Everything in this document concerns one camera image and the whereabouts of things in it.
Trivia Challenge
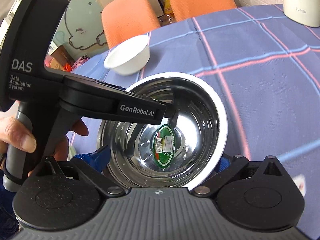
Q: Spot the stainless steel bowl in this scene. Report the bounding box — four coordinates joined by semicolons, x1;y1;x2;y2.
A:
98;73;225;189

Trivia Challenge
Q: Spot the white bowl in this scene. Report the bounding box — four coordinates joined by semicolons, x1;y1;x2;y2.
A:
104;34;150;76

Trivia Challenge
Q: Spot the person's left hand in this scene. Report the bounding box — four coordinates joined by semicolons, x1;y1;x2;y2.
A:
0;101;89;178

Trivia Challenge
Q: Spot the blue plaid tablecloth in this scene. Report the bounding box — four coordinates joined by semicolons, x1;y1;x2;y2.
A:
75;5;319;239

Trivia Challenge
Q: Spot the left orange chair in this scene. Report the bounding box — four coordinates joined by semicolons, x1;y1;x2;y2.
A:
101;0;161;49

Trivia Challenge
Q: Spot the cream thermos jug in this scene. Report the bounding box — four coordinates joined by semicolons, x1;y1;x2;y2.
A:
283;0;319;28

